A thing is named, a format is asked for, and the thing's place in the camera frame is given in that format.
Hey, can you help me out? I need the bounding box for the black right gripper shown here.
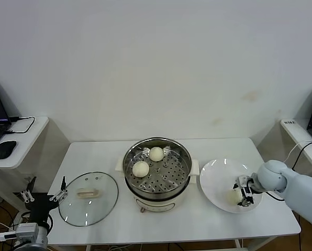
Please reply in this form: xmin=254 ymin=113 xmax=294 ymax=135
xmin=233 ymin=179 xmax=260 ymax=208

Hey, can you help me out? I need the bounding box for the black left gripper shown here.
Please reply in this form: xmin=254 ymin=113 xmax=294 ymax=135
xmin=20 ymin=176 xmax=69 ymax=223

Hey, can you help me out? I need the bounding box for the white steamed baozi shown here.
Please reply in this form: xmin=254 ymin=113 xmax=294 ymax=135
xmin=225 ymin=190 xmax=242 ymax=206
xmin=132 ymin=161 xmax=150 ymax=178
xmin=149 ymin=146 xmax=164 ymax=162

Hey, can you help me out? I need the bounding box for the round glass pot lid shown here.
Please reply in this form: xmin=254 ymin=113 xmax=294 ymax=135
xmin=58 ymin=171 xmax=119 ymax=227

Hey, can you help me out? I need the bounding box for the stainless steel steamer basket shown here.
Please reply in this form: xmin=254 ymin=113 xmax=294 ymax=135
xmin=122 ymin=136 xmax=193 ymax=193

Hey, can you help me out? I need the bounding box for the white round plate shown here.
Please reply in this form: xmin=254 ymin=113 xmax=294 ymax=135
xmin=199 ymin=158 xmax=263 ymax=214

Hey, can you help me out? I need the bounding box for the white side table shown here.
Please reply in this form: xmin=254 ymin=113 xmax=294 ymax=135
xmin=0 ymin=116 xmax=50 ymax=218
xmin=280 ymin=119 xmax=312 ymax=225

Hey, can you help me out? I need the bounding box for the black computer mouse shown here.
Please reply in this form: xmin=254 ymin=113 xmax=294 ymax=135
xmin=0 ymin=140 xmax=17 ymax=159

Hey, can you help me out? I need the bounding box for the cream electric cooking pot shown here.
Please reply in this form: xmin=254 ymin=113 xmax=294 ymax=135
xmin=115 ymin=158 xmax=200 ymax=214

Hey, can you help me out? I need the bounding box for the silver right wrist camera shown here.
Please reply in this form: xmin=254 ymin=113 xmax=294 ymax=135
xmin=238 ymin=176 xmax=252 ymax=200

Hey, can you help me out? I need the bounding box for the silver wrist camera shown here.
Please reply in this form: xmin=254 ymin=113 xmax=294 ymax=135
xmin=238 ymin=176 xmax=252 ymax=200
xmin=0 ymin=223 xmax=39 ymax=242

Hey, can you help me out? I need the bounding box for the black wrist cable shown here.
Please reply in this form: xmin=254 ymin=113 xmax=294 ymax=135
xmin=263 ymin=191 xmax=285 ymax=202

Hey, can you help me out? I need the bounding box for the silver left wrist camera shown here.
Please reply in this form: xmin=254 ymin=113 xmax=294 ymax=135
xmin=0 ymin=223 xmax=39 ymax=242

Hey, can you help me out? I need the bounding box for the white floor cable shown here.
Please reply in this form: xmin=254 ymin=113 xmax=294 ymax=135
xmin=0 ymin=218 xmax=15 ymax=233

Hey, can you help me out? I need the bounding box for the black cable with adapter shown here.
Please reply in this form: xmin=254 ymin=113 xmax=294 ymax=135
xmin=292 ymin=142 xmax=312 ymax=170

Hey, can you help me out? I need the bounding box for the black usb cable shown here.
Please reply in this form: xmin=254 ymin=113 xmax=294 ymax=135
xmin=5 ymin=117 xmax=36 ymax=135

